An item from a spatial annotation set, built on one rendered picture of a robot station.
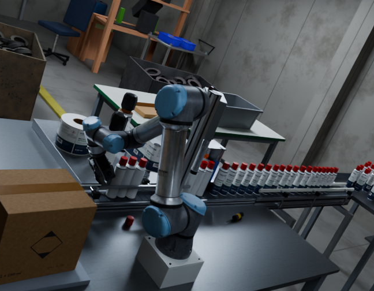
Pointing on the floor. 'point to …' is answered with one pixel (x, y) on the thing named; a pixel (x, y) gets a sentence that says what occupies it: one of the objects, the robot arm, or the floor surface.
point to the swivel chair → (76, 9)
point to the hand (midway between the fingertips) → (107, 186)
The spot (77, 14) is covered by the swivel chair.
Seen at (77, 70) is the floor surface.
